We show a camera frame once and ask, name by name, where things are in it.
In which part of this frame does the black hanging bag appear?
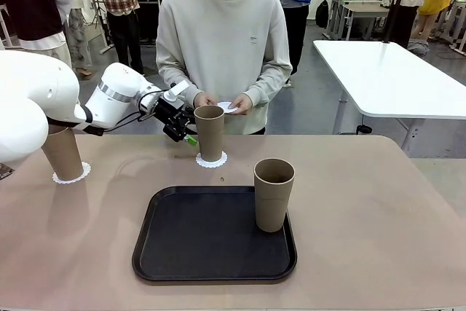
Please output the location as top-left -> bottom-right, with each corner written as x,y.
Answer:
315,0 -> 330,28

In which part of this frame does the grey work desk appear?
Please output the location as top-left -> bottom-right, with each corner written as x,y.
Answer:
326,0 -> 392,41

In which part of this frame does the person's right hand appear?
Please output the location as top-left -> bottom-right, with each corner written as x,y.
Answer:
194,92 -> 218,108

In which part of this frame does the black plastic serving tray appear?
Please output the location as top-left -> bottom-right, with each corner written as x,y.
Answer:
131,185 -> 299,283

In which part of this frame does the grey crumpled cloth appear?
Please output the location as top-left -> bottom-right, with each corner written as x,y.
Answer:
407,38 -> 430,58

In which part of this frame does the person's right forearm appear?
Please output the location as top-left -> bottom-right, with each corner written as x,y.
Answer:
156,63 -> 205,103

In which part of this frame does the person's left forearm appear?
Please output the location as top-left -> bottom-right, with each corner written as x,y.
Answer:
242,63 -> 293,108

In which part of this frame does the person's left hand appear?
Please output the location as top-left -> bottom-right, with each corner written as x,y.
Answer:
229,93 -> 252,116

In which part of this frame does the person in beige sweater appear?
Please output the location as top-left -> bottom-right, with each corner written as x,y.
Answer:
155,0 -> 293,135

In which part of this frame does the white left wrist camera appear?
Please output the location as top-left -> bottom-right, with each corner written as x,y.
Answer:
162,80 -> 190,103

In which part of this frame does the bystander in grey patterned trousers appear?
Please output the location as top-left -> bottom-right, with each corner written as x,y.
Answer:
54,0 -> 94,79

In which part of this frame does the large white table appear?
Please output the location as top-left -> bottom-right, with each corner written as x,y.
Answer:
312,39 -> 466,151

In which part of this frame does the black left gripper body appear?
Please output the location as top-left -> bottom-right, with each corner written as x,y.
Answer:
151,98 -> 190,143

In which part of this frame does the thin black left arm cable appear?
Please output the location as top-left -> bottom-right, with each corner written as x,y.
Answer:
103,90 -> 161,133

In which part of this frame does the white desk frame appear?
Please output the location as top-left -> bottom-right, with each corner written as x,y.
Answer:
83,0 -> 116,53

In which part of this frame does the tall brown paper cup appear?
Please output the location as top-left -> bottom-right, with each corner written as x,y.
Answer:
253,157 -> 296,233
40,127 -> 84,181
194,105 -> 226,162

